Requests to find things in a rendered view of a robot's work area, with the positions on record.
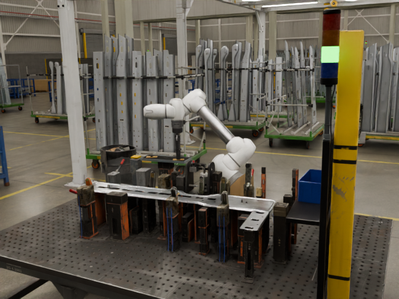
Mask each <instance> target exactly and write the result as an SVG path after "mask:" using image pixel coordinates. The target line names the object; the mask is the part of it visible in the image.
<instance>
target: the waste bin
mask: <svg viewBox="0 0 399 299"><path fill-rule="evenodd" d="M136 151H137V149H136V147H134V146H131V145H125V144H113V145H107V146H104V147H101V148H100V154H101V159H100V161H101V169H102V173H105V181H106V183H107V174H109V173H111V172H113V171H116V169H118V167H119V166H120V163H121V161H122V159H125V161H124V162H123V165H122V166H121V167H120V169H119V172H120V175H121V183H124V184H130V185H132V173H131V164H130V159H131V157H132V156H134V155H136Z"/></svg>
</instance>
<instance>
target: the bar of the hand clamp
mask: <svg viewBox="0 0 399 299"><path fill-rule="evenodd" d="M245 167H246V173H245V189H247V187H246V186H247V183H249V190H250V186H251V176H252V163H246V165H245Z"/></svg>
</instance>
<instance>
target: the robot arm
mask: <svg viewBox="0 0 399 299"><path fill-rule="evenodd" d="M205 99H206V95H205V93H204V92H203V91H201V90H200V89H196V90H193V91H191V92H190V93H189V94H187V95H186V96H185V97H184V98H183V99H182V100H181V99H179V98H172V99H171V100H170V102H169V104H150V105H148V106H145V107H144V116H145V117H146V118H147V119H153V120H159V119H171V125H172V126H171V127H172V132H173V133H175V134H176V135H175V144H176V149H175V151H176V159H177V160H180V158H181V148H180V147H181V135H180V133H182V132H183V130H182V127H183V118H184V117H185V116H187V115H189V114H190V113H191V112H194V113H196V114H198V115H199V116H200V117H201V118H202V119H203V120H204V122H205V123H206V124H207V125H208V126H209V127H210V128H211V129H212V130H213V131H214V132H215V133H216V134H217V135H218V137H219V138H220V139H221V140H222V141H223V142H224V143H225V144H226V149H227V151H228V154H226V155H224V154H219V155H217V156H216V157H215V158H214V159H213V160H212V162H214V164H215V171H222V177H223V176H224V177H226V178H227V180H230V186H231V185H232V184H233V183H234V182H235V181H237V179H238V178H240V176H242V175H244V174H245V173H244V174H241V173H240V172H239V171H238V170H239V168H240V167H241V166H243V165H244V164H245V163H246V162H247V161H248V160H249V159H250V158H251V157H252V156H253V154H254V152H255V148H256V146H255V145H254V143H253V142H252V141H251V140H250V139H248V138H244V139H242V138H240V137H238V136H236V137H235V136H234V135H233V134H232V133H231V132H230V131H229V130H228V128H226V127H225V126H224V125H223V124H222V122H221V121H220V120H219V119H218V118H217V117H216V115H215V114H214V113H213V112H212V111H211V110H210V109H209V108H208V107H207V105H206V102H205Z"/></svg>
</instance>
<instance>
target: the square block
mask: <svg viewBox="0 0 399 299"><path fill-rule="evenodd" d="M288 213H289V204H288V203H282V202H276V203H275V204H274V207H273V215H274V228H273V261H272V263H273V264H278V265H286V263H287V261H288V258H287V241H288V222H286V217H287V215H288Z"/></svg>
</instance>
